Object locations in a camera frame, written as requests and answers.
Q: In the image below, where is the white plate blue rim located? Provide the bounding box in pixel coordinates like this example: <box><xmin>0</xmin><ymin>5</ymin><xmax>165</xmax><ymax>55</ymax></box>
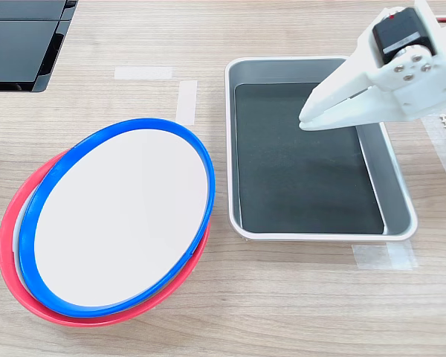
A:
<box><xmin>18</xmin><ymin>118</ymin><xmax>216</xmax><ymax>318</ymax></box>

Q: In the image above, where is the clear tape strip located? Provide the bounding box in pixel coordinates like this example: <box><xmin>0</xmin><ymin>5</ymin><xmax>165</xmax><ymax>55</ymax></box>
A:
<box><xmin>423</xmin><ymin>115</ymin><xmax>446</xmax><ymax>187</ymax></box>
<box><xmin>175</xmin><ymin>80</ymin><xmax>198</xmax><ymax>126</ymax></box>
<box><xmin>352</xmin><ymin>240</ymin><xmax>419</xmax><ymax>271</ymax></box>
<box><xmin>114</xmin><ymin>66</ymin><xmax>173</xmax><ymax>80</ymax></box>

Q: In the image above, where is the steel tray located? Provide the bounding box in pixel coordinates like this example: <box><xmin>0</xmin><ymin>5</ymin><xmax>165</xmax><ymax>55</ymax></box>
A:
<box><xmin>224</xmin><ymin>55</ymin><xmax>419</xmax><ymax>242</ymax></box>

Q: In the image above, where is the white plate red rim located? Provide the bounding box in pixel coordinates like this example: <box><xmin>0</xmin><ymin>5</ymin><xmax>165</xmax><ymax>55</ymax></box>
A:
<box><xmin>0</xmin><ymin>148</ymin><xmax>212</xmax><ymax>329</ymax></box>

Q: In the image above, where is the black glossy device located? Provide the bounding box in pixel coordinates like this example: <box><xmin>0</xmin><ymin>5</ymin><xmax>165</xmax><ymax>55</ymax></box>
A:
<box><xmin>0</xmin><ymin>0</ymin><xmax>79</xmax><ymax>93</ymax></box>

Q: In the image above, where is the black mat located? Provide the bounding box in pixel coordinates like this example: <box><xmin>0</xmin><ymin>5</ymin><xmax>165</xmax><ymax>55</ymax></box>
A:
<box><xmin>233</xmin><ymin>82</ymin><xmax>386</xmax><ymax>235</ymax></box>

